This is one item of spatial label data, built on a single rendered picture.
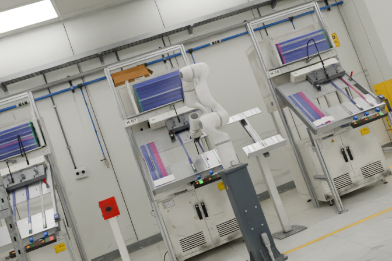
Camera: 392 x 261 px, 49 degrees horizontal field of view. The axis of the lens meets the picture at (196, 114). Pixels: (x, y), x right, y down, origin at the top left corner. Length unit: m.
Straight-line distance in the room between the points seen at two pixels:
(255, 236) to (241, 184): 0.36
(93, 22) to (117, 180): 2.02
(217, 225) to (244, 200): 0.88
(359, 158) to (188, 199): 1.64
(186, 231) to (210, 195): 0.37
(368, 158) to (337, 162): 0.32
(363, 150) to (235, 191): 1.68
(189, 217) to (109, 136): 2.00
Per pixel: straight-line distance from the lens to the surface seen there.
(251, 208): 3.07
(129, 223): 5.47
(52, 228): 3.54
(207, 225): 3.87
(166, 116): 3.93
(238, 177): 3.04
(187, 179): 3.51
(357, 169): 4.30
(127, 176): 5.43
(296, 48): 4.38
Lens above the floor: 0.92
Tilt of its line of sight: 4 degrees up
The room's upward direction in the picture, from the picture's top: 20 degrees counter-clockwise
